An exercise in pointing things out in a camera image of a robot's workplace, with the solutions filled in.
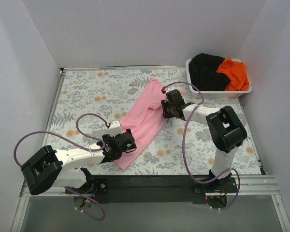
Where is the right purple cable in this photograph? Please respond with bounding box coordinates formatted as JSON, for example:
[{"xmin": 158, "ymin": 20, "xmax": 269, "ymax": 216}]
[{"xmin": 164, "ymin": 81, "xmax": 240, "ymax": 210}]

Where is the orange t-shirt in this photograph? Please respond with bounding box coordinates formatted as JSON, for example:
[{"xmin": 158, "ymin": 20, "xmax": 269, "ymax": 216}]
[{"xmin": 217, "ymin": 58, "xmax": 250, "ymax": 91}]

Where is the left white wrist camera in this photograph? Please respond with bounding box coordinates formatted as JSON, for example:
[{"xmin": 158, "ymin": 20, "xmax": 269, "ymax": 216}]
[{"xmin": 107, "ymin": 120, "xmax": 123, "ymax": 137}]

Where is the white plastic laundry basket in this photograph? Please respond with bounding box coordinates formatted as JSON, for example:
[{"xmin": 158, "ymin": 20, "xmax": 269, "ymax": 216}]
[{"xmin": 185, "ymin": 59, "xmax": 252, "ymax": 99}]

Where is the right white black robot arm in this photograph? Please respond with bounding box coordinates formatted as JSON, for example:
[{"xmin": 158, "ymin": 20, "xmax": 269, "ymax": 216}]
[{"xmin": 161, "ymin": 87, "xmax": 247, "ymax": 192}]

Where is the pink t-shirt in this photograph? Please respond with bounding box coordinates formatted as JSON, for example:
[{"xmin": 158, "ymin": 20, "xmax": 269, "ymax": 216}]
[{"xmin": 115, "ymin": 78, "xmax": 167, "ymax": 170}]

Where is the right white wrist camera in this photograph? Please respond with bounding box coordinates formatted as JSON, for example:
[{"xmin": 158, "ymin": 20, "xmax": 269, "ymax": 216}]
[{"xmin": 161, "ymin": 87, "xmax": 174, "ymax": 94}]

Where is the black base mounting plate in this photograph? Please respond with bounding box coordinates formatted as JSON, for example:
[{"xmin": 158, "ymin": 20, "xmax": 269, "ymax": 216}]
[{"xmin": 72, "ymin": 175, "xmax": 237, "ymax": 204}]

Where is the black t-shirt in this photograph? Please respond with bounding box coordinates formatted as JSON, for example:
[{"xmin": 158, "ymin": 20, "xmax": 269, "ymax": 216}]
[{"xmin": 188, "ymin": 53, "xmax": 231, "ymax": 91}]

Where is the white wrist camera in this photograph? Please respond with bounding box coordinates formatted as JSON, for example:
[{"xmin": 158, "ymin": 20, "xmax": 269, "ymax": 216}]
[
  {"xmin": 107, "ymin": 120, "xmax": 123, "ymax": 137},
  {"xmin": 161, "ymin": 87, "xmax": 174, "ymax": 94}
]

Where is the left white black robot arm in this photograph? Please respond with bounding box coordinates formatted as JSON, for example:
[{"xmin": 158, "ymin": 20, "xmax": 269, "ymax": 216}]
[{"xmin": 20, "ymin": 129, "xmax": 137, "ymax": 195}]

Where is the floral patterned table mat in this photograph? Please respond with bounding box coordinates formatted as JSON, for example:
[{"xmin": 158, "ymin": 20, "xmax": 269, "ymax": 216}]
[{"xmin": 36, "ymin": 67, "xmax": 261, "ymax": 176}]

